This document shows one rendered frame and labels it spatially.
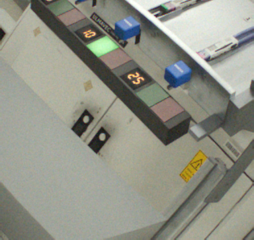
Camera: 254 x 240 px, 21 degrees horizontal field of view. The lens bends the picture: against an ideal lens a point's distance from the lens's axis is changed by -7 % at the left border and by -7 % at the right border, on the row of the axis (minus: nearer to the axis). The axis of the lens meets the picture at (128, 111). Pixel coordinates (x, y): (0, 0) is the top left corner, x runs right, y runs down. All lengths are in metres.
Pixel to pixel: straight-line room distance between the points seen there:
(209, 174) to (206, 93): 0.11
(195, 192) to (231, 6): 0.31
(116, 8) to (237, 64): 0.21
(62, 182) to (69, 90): 0.80
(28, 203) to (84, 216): 0.07
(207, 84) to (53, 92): 0.59
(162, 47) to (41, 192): 0.43
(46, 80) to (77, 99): 0.10
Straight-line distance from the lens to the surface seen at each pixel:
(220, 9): 1.11
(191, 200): 0.99
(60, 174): 0.72
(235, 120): 0.97
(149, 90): 0.97
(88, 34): 1.04
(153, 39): 1.04
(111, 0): 1.09
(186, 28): 1.06
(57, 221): 0.63
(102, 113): 1.44
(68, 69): 1.50
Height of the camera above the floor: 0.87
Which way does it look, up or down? 14 degrees down
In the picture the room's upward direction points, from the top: 38 degrees clockwise
